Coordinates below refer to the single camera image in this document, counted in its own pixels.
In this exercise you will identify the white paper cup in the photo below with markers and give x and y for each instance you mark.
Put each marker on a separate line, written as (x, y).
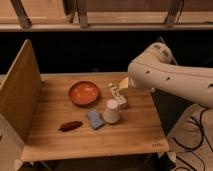
(111, 113)

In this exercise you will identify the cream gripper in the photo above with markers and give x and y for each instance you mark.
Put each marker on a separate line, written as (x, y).
(124, 84)

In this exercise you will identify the blue sponge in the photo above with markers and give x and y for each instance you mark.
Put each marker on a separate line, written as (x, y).
(95, 120)

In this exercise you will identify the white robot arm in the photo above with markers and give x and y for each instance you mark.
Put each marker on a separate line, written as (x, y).
(153, 69)

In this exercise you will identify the wooden shelf frame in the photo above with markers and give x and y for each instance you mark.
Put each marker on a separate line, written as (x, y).
(105, 15)

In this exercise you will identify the orange ceramic bowl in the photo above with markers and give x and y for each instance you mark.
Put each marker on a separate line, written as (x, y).
(83, 93)

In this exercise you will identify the wooden side board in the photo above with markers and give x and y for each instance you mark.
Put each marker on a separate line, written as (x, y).
(19, 92)

